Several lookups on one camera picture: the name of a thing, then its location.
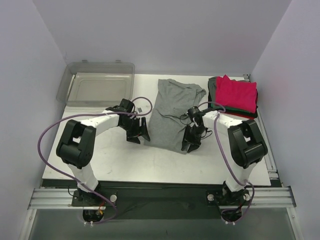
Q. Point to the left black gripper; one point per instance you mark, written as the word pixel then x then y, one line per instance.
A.
pixel 135 129

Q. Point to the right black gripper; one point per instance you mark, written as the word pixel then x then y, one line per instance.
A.
pixel 192 135

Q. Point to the grey t-shirt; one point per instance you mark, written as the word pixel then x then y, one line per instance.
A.
pixel 173 100
pixel 212 87

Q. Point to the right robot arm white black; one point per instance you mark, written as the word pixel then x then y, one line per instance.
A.
pixel 246 143

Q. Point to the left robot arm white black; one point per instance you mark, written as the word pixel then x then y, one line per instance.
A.
pixel 77 142

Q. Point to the folded grey t-shirt in stack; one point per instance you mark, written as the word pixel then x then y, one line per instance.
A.
pixel 212 87

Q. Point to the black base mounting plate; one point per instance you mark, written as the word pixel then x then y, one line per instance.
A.
pixel 162 201

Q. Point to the folded magenta t-shirt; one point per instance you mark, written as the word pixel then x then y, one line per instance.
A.
pixel 236 94

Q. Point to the clear plastic bin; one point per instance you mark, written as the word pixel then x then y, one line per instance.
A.
pixel 96 84

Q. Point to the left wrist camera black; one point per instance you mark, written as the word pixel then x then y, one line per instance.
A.
pixel 125 106

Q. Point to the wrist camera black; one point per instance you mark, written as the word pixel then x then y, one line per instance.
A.
pixel 125 106
pixel 193 113

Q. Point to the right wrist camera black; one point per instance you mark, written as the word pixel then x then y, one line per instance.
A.
pixel 193 113

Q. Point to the aluminium frame rail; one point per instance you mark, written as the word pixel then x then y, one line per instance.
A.
pixel 51 199

